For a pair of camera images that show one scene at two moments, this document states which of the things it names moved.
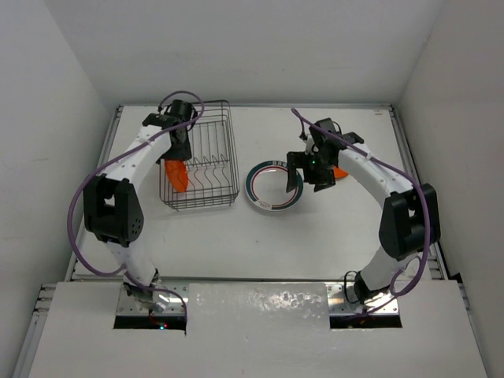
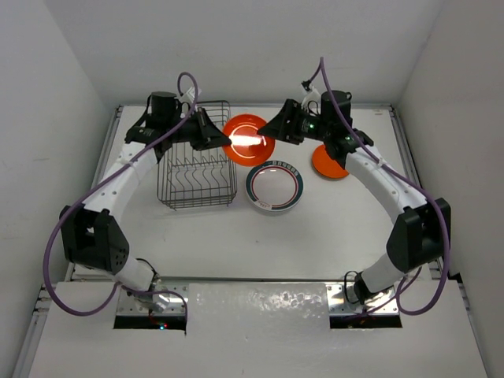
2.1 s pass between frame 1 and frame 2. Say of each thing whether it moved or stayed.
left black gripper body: moved
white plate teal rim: stayed
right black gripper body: moved
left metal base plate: stayed
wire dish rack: stayed
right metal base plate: stayed
